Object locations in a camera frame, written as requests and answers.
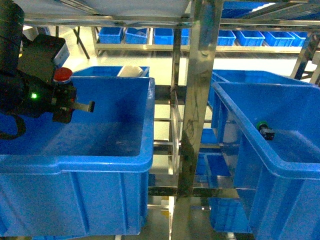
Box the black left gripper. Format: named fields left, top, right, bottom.
left=0, top=34, right=95, bottom=123

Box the red emergency stop button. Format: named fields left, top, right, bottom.
left=52, top=66, right=77, bottom=106

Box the blue left shelf container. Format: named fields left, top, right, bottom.
left=0, top=76, right=155, bottom=237

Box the blue shelf container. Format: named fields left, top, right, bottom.
left=0, top=76, right=155, bottom=237
left=211, top=82, right=320, bottom=240

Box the blue right shelf container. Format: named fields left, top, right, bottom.
left=211, top=82, right=320, bottom=240

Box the blue bin behind left container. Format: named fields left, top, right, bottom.
left=72, top=66, right=150, bottom=78

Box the white object in rear bin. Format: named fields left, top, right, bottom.
left=117, top=65, right=144, bottom=78

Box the background rack of blue bins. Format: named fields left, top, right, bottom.
left=91, top=27, right=310, bottom=55

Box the green push button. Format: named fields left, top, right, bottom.
left=256, top=121, right=275, bottom=141

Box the steel shelf upright post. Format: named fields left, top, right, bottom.
left=171, top=0, right=224, bottom=240

